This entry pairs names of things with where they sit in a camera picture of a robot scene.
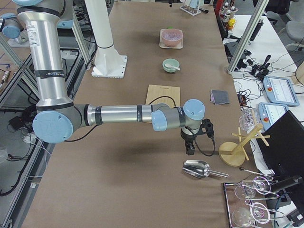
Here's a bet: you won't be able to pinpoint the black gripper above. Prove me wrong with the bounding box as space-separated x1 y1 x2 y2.
181 119 214 155

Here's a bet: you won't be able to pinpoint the white ceramic spoon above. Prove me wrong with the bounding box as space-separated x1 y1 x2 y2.
165 63 181 71

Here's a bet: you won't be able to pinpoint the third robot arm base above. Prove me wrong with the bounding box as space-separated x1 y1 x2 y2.
0 13 29 48

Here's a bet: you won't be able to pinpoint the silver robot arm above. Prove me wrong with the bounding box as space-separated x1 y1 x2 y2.
15 0 214 155

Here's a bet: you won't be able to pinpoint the metal ice scoop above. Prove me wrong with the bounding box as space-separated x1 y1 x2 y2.
182 160 229 179

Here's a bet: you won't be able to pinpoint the green bowl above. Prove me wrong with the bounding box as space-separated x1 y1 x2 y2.
162 58 180 73

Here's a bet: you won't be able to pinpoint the pink bowl with ice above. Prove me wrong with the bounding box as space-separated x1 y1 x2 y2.
161 28 183 47

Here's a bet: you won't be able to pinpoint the wooden cup stand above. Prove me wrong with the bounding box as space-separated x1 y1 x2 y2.
218 123 271 167

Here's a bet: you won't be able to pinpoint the grey folded cloths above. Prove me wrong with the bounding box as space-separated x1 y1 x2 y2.
210 90 230 105

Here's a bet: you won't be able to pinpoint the clear plastic container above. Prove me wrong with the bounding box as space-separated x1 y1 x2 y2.
239 108 260 132

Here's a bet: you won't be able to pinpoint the bamboo cutting board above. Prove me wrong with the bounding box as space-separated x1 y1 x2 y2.
145 85 181 108

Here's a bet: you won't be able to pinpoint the upper wine glass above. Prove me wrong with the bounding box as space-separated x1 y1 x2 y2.
234 176 271 200

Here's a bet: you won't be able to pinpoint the wine glass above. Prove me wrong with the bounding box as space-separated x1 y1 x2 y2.
234 176 271 200
231 202 270 228

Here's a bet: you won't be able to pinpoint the lower blue teach pendant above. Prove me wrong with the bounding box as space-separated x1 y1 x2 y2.
258 102 289 131

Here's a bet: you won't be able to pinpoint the blue teach pendant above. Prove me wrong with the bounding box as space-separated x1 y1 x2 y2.
263 76 300 107
258 102 289 131

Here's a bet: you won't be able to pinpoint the black monitor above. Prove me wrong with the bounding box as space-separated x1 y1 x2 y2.
257 111 304 177

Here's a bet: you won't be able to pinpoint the lower wine glass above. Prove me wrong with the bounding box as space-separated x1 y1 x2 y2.
231 202 270 228

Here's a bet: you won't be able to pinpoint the upper blue teach pendant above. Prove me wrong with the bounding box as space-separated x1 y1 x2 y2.
263 76 300 107

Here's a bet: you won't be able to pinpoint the cream plastic tray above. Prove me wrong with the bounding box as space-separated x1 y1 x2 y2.
159 28 183 49

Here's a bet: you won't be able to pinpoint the white dish rack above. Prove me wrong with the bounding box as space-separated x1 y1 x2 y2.
180 0 209 16

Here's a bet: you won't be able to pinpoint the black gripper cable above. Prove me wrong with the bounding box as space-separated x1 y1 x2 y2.
64 95 216 157

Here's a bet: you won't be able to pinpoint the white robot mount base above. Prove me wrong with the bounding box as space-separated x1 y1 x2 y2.
85 0 127 78

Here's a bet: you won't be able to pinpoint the aluminium frame post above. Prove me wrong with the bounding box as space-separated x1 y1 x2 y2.
227 0 269 75

